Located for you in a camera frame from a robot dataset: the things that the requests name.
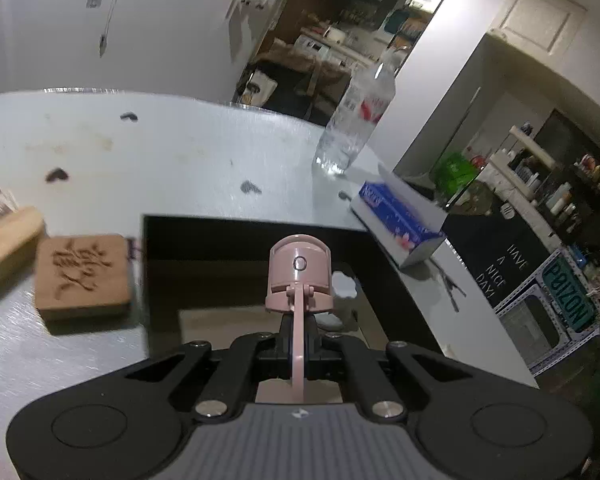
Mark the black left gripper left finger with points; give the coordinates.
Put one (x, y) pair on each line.
(202, 382)

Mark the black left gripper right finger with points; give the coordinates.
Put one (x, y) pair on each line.
(387, 384)

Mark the pink eyelash curler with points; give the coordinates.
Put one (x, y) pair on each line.
(299, 282)

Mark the black storage box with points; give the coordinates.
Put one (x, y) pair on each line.
(197, 262)

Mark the small white flower-shaped object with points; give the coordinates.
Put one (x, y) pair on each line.
(343, 286)

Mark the metal scissors on table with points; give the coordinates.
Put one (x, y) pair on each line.
(449, 284)

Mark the blue tissue box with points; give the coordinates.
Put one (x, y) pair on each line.
(405, 223)

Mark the carved wooden square block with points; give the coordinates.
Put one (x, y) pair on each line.
(82, 277)

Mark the black letter board sign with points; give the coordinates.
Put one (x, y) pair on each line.
(499, 249)

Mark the green license plate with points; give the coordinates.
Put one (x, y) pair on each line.
(569, 294)

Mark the green bag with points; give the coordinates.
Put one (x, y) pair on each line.
(452, 174)

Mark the clear plastic water bottle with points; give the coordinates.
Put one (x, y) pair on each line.
(361, 107)

